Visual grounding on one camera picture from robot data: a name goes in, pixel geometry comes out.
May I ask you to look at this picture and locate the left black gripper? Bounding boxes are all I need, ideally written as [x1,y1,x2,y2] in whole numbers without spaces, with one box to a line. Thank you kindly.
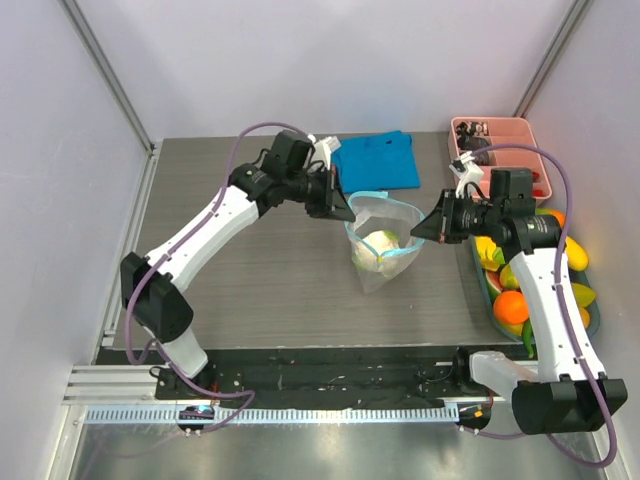
[286,166,356,224]

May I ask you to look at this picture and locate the clear zip top bag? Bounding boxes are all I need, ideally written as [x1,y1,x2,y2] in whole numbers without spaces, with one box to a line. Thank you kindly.
[344,191,425,294]

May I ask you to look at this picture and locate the toy cauliflower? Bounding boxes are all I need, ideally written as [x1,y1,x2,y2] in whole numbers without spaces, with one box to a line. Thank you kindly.
[352,230,400,276]

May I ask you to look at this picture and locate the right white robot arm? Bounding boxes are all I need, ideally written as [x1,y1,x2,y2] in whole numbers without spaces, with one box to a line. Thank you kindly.
[411,168,628,435]

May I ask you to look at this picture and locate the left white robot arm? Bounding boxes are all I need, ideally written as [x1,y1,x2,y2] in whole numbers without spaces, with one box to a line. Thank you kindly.
[120,127,355,399]

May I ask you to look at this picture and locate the blue folded cloth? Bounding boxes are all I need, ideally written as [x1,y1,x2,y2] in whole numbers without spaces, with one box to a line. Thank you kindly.
[332,131,421,194]

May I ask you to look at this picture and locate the toy watermelon slice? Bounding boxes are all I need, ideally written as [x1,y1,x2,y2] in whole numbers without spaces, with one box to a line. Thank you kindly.
[484,270,503,301]

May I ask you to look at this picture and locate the black clips in tray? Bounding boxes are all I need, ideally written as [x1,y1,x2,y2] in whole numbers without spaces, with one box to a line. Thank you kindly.
[454,120,491,154]

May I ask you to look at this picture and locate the pink compartment tray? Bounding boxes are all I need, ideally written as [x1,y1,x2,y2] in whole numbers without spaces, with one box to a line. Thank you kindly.
[448,116,554,199]

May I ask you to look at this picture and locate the red clips in tray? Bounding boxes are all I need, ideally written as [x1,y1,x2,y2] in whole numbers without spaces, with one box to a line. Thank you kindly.
[532,171,545,198]

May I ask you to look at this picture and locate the toy orange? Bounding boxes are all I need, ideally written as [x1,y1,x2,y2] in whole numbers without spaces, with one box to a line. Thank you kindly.
[493,291,529,325]

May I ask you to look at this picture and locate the yellow toy mango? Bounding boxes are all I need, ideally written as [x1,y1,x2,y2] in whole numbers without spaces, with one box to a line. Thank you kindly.
[565,236,589,272]

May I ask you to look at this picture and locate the teal fruit tray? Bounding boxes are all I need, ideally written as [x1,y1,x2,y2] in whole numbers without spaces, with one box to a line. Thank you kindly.
[471,239,601,342]

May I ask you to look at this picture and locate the toy starfruit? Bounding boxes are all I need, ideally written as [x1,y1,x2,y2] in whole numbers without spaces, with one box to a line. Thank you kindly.
[571,282,596,308]

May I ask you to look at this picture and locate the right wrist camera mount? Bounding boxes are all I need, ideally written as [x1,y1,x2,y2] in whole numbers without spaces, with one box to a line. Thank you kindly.
[449,152,484,198]

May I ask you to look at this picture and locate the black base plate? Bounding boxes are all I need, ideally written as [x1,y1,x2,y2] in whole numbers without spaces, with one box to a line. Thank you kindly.
[149,346,489,410]

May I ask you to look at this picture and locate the slotted cable duct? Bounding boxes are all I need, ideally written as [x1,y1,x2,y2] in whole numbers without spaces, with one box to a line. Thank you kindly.
[84,404,459,425]

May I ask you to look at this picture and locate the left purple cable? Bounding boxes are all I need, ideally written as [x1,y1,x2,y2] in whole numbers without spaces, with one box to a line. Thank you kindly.
[123,121,314,432]

